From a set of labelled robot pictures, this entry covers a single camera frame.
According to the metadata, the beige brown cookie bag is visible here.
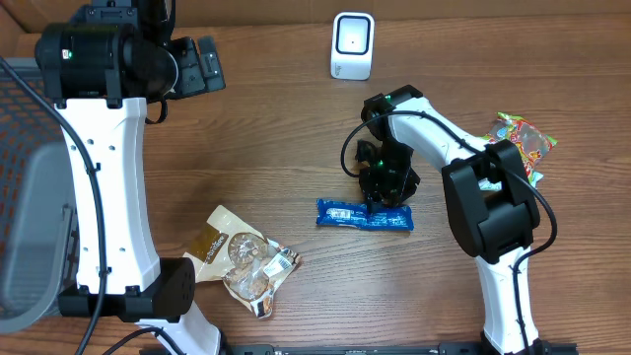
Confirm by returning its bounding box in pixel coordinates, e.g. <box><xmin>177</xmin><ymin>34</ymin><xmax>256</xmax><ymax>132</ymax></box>
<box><xmin>184</xmin><ymin>205</ymin><xmax>301</xmax><ymax>319</ymax></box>

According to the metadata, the cardboard back wall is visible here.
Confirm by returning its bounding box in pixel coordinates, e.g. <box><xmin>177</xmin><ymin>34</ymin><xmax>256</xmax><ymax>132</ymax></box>
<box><xmin>0</xmin><ymin>0</ymin><xmax>631</xmax><ymax>34</ymax></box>

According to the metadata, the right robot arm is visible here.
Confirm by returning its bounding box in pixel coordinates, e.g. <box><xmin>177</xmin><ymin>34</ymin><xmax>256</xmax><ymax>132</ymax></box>
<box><xmin>361</xmin><ymin>85</ymin><xmax>540</xmax><ymax>354</ymax></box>

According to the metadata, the blue Oreo cookie pack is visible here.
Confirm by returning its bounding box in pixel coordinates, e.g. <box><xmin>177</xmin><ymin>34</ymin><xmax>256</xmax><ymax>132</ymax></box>
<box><xmin>316</xmin><ymin>199</ymin><xmax>414</xmax><ymax>232</ymax></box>

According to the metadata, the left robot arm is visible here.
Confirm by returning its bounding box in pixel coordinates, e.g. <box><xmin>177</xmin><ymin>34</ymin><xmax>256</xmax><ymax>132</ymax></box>
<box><xmin>35</xmin><ymin>1</ymin><xmax>227</xmax><ymax>354</ymax></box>

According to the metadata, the Haribo gummy worms bag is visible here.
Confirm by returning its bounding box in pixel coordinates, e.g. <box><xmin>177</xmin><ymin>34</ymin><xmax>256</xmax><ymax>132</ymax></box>
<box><xmin>483</xmin><ymin>112</ymin><xmax>558</xmax><ymax>178</ymax></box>

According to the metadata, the grey plastic basket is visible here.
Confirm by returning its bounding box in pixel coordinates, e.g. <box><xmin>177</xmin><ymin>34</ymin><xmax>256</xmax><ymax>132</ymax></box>
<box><xmin>1</xmin><ymin>73</ymin><xmax>77</xmax><ymax>333</ymax></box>

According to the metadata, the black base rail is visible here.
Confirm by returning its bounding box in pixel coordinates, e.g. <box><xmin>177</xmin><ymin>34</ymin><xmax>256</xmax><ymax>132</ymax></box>
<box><xmin>138</xmin><ymin>342</ymin><xmax>580</xmax><ymax>355</ymax></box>

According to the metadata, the mint green wipes pack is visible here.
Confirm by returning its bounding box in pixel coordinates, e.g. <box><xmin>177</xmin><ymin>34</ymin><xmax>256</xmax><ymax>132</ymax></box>
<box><xmin>478</xmin><ymin>172</ymin><xmax>544</xmax><ymax>191</ymax></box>

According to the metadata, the white barcode scanner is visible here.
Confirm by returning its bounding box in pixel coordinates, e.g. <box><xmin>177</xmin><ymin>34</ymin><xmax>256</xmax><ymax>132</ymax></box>
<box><xmin>330</xmin><ymin>12</ymin><xmax>375</xmax><ymax>81</ymax></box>

